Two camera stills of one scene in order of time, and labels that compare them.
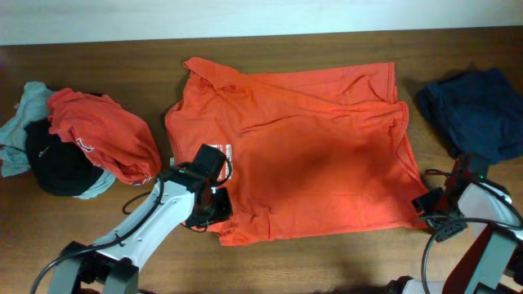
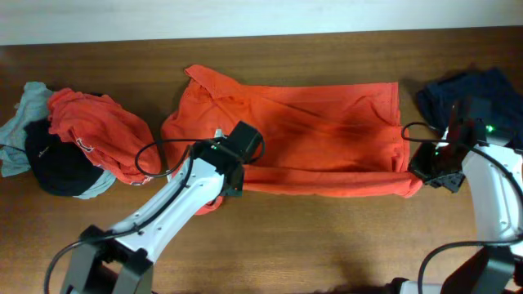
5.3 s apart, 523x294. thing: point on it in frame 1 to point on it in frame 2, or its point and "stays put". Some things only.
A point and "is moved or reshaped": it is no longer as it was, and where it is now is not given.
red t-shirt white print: (310, 153) is moved or reshaped
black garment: (61, 168) stays put
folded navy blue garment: (480, 113) stays put
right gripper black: (423, 201) to (416, 164)
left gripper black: (225, 211) to (236, 190)
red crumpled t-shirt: (119, 140) stays put
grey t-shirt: (32, 107) stays put
